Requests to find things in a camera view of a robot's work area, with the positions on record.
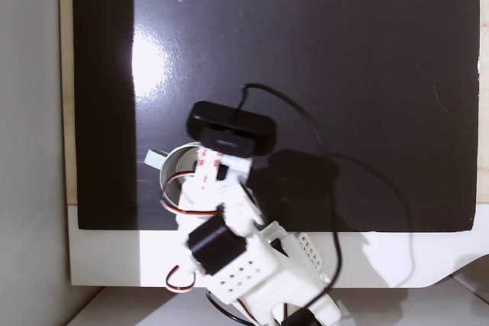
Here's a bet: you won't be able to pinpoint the metal cup, pale blue handle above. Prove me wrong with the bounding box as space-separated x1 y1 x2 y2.
144 142 204 215

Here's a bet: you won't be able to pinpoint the red-white-black gripper servo wire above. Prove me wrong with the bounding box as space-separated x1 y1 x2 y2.
159 170 227 217

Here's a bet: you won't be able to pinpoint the red-white-black arm servo wire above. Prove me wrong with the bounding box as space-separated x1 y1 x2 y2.
165 263 198 295

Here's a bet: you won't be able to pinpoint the white tape with red print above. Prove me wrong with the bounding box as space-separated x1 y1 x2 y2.
195 147 223 192

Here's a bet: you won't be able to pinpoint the black base cables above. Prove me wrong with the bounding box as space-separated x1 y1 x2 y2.
205 288 255 324

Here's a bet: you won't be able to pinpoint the black oval webcam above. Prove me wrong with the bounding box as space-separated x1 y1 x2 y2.
185 100 279 160

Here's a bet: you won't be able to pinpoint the black table mat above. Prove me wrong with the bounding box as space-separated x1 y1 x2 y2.
72 0 481 233

